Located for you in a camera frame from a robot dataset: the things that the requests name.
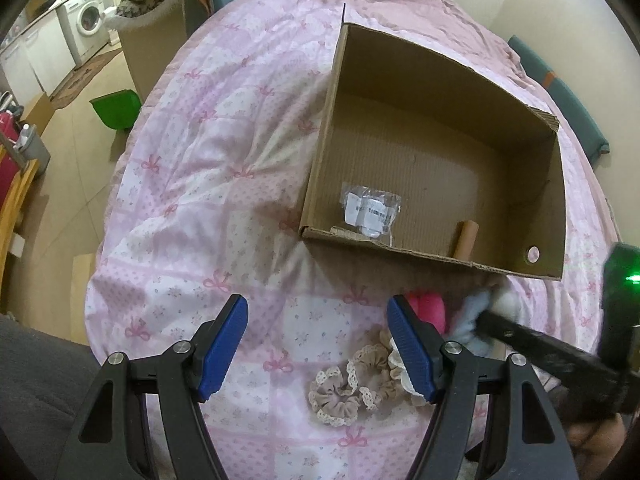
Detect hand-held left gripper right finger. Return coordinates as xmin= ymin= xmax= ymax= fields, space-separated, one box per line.
xmin=386 ymin=294 xmax=571 ymax=480

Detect red bag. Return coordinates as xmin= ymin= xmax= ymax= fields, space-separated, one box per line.
xmin=0 ymin=110 xmax=21 ymax=211

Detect green plastic bin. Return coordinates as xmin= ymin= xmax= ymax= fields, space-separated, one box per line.
xmin=89 ymin=89 xmax=142 ymax=133

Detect pink floral blanket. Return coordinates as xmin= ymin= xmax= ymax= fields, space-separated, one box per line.
xmin=85 ymin=0 xmax=623 ymax=480

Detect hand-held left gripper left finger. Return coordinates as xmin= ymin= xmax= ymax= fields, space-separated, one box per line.
xmin=67 ymin=294 xmax=249 ymax=480

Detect white fluffy toy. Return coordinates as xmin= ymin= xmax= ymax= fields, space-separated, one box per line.
xmin=492 ymin=285 xmax=523 ymax=322

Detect grey plastic container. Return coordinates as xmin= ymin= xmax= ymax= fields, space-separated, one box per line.
xmin=12 ymin=124 xmax=52 ymax=173

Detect pink plush toy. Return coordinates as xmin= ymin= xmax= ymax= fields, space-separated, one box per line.
xmin=405 ymin=291 xmax=447 ymax=333

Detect beige lace scrunchie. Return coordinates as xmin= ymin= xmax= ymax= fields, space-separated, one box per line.
xmin=387 ymin=332 xmax=426 ymax=403
xmin=308 ymin=366 xmax=362 ymax=428
xmin=347 ymin=344 xmax=396 ymax=410

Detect teal cushion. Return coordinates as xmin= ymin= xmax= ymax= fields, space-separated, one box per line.
xmin=507 ymin=35 xmax=611 ymax=156

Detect light blue fluffy cloth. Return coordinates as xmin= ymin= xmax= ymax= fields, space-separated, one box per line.
xmin=450 ymin=287 xmax=501 ymax=356

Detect white washing machine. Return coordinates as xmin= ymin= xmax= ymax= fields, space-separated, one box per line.
xmin=56 ymin=0 xmax=112 ymax=68

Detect person's right hand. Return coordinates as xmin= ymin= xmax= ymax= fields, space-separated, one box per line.
xmin=567 ymin=410 xmax=628 ymax=480

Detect white kitchen cabinets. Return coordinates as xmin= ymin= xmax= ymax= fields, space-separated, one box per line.
xmin=0 ymin=10 xmax=76 ymax=106

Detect cardboard tube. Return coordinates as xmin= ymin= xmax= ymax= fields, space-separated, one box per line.
xmin=452 ymin=221 xmax=480 ymax=261

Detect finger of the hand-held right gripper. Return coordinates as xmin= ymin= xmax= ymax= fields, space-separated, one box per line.
xmin=477 ymin=307 xmax=626 ymax=411

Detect brown patterned rug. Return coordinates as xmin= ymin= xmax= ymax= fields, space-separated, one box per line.
xmin=50 ymin=47 xmax=123 ymax=108

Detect dark grey cloth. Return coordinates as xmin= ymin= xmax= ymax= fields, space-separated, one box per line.
xmin=0 ymin=315 xmax=108 ymax=480

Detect tall cardboard box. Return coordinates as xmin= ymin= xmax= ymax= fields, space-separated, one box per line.
xmin=117 ymin=0 xmax=188 ymax=106

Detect flat cardboard piece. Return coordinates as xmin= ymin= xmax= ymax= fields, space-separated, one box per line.
xmin=22 ymin=92 xmax=56 ymax=136

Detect clear plastic packet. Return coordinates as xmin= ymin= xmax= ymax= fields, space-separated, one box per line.
xmin=342 ymin=185 xmax=402 ymax=237

